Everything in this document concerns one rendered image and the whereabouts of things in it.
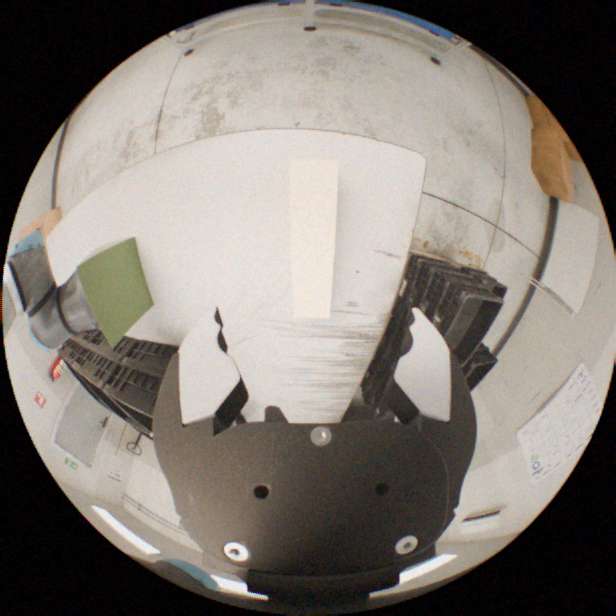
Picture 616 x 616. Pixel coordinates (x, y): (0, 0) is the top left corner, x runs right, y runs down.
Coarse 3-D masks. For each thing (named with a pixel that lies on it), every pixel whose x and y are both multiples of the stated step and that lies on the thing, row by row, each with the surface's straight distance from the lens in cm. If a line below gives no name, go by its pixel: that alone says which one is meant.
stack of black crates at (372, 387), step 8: (368, 368) 149; (376, 368) 136; (368, 376) 150; (376, 376) 136; (368, 384) 149; (376, 384) 136; (384, 384) 130; (368, 392) 151; (376, 392) 136; (368, 400) 150; (376, 400) 137; (384, 400) 126; (376, 408) 137; (384, 408) 127; (376, 416) 138; (384, 416) 125; (392, 416) 161
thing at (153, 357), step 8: (144, 344) 68; (152, 344) 66; (160, 344) 63; (168, 344) 60; (136, 352) 66; (144, 352) 64; (152, 352) 63; (160, 352) 61; (168, 352) 59; (176, 352) 58; (128, 360) 65; (136, 360) 62; (144, 360) 62; (152, 360) 60; (160, 360) 58; (168, 360) 57; (144, 368) 58; (152, 368) 56; (160, 368) 54
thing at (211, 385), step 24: (216, 312) 12; (192, 336) 10; (216, 336) 10; (192, 360) 9; (216, 360) 8; (192, 384) 8; (216, 384) 8; (240, 384) 8; (192, 408) 7; (216, 408) 7; (240, 408) 8
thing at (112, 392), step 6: (108, 384) 64; (108, 390) 62; (114, 390) 60; (114, 396) 59; (120, 396) 57; (126, 396) 55; (126, 402) 54; (132, 402) 53; (138, 402) 52; (138, 408) 51; (144, 408) 49; (150, 408) 48; (150, 414) 48; (138, 420) 75; (144, 426) 78
